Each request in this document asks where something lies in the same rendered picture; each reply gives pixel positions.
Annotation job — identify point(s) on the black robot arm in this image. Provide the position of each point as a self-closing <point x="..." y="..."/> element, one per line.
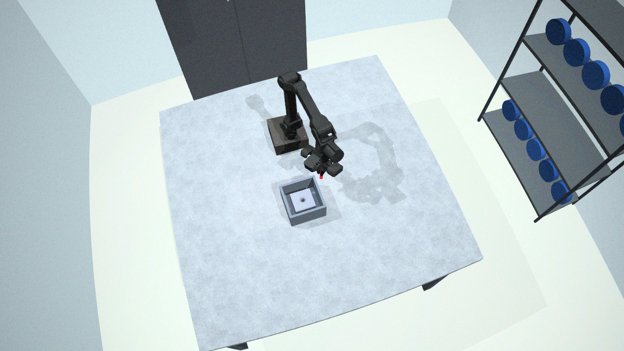
<point x="292" y="84"/>

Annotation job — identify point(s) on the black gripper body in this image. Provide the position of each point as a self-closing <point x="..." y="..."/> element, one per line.
<point x="333" y="169"/>

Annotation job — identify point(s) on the white square plate with hole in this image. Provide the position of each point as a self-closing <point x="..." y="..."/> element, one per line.
<point x="302" y="201"/>

